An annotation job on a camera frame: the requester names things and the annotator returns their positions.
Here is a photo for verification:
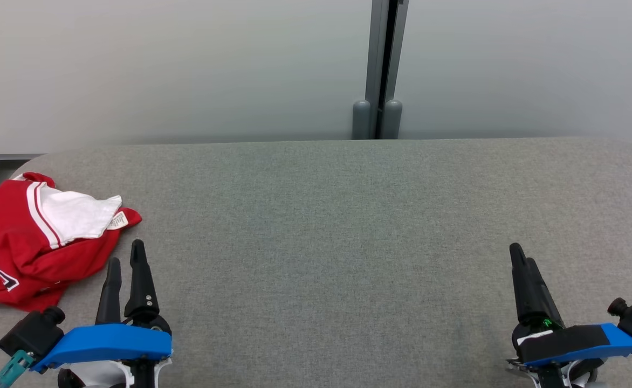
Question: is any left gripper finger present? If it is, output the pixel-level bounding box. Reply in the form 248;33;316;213
96;257;122;325
125;240;160;318

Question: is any red white-sleeved jersey shirt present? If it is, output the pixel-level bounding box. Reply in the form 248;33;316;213
0;172;142;312

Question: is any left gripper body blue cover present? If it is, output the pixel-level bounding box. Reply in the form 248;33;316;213
30;314;173;373

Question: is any grey partition post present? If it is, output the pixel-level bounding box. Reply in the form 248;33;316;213
352;0;409;141

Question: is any left camera cable teal plug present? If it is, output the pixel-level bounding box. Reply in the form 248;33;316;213
0;349;35;388

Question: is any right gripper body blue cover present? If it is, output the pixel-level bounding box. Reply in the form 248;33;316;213
507;318;632;371

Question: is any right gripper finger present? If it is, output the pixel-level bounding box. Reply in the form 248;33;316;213
509;242;551;324
529;259;565;324

